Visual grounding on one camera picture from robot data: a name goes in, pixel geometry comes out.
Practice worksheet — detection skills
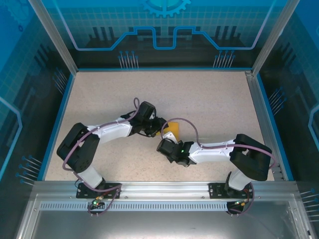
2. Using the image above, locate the grey metal tray panel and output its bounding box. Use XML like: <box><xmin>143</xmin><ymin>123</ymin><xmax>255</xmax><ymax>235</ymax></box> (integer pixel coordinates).
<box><xmin>13</xmin><ymin>194</ymin><xmax>314</xmax><ymax>239</ymax></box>

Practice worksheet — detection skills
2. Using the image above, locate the aluminium mounting rail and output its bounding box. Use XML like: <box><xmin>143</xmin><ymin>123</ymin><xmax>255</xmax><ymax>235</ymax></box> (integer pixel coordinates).
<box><xmin>32</xmin><ymin>181</ymin><xmax>299</xmax><ymax>200</ymax></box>

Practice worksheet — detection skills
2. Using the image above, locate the slotted metal cable duct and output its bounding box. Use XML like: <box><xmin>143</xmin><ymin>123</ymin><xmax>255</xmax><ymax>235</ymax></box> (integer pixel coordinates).
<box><xmin>39</xmin><ymin>202</ymin><xmax>250</xmax><ymax>213</ymax></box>

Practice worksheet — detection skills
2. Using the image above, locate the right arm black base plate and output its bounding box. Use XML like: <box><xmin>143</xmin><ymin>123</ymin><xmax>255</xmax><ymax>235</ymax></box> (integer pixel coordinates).
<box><xmin>208</xmin><ymin>181</ymin><xmax>252</xmax><ymax>200</ymax></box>

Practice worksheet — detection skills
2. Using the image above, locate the cable connector with orange light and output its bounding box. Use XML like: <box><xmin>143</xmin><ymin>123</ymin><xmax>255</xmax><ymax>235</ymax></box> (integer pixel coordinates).
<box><xmin>233</xmin><ymin>198</ymin><xmax>250</xmax><ymax>207</ymax></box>

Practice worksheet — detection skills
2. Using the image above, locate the cable connector with green light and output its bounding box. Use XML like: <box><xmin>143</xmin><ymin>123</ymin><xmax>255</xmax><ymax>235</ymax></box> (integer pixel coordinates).
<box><xmin>91</xmin><ymin>195</ymin><xmax>105</xmax><ymax>208</ymax></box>

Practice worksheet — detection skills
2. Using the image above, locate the aluminium side rail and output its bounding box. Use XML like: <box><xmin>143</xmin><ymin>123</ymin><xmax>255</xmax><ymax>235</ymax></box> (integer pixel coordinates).
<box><xmin>245</xmin><ymin>70</ymin><xmax>287</xmax><ymax>182</ymax></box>

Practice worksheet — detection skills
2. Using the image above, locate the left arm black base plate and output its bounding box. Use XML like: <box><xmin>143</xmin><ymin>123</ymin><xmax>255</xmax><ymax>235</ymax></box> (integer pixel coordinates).
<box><xmin>76</xmin><ymin>182</ymin><xmax>123</xmax><ymax>200</ymax></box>

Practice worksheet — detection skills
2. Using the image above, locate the aluminium frame post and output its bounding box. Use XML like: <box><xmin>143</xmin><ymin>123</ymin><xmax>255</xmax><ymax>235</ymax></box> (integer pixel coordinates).
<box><xmin>26</xmin><ymin>0</ymin><xmax>79</xmax><ymax>75</ymax></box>
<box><xmin>251</xmin><ymin>0</ymin><xmax>301</xmax><ymax>77</ymax></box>

